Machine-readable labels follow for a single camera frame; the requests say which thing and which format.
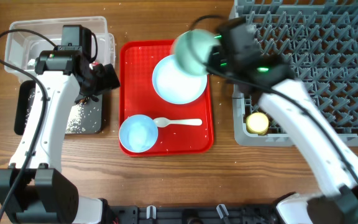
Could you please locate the light blue plate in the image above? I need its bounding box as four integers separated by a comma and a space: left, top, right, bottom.
152, 55, 208, 105

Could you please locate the black waste tray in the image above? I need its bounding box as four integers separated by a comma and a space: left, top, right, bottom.
13, 79, 104, 137

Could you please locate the light blue bowl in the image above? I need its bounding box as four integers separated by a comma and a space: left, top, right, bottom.
119, 114, 158, 153

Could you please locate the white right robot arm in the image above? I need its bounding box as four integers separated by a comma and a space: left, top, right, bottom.
209, 18, 358, 223

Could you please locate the grey dishwasher rack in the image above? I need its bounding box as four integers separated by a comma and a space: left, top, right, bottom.
230, 0, 358, 146

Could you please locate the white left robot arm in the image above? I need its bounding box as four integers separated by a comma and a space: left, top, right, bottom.
0, 25, 120, 223

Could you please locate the clear plastic bin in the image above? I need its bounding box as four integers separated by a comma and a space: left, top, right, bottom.
4, 16, 116, 75

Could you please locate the green bowl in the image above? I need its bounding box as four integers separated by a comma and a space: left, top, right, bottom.
171, 29, 219, 76

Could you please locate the white plastic spoon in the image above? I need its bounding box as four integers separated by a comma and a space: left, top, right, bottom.
154, 117, 203, 128

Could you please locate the white rice pile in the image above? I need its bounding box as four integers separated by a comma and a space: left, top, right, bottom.
25, 88, 101, 133

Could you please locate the yellow plastic cup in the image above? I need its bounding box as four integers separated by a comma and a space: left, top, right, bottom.
246, 112, 269, 135

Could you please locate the red plastic tray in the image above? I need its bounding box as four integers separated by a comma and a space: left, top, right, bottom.
119, 40, 214, 157

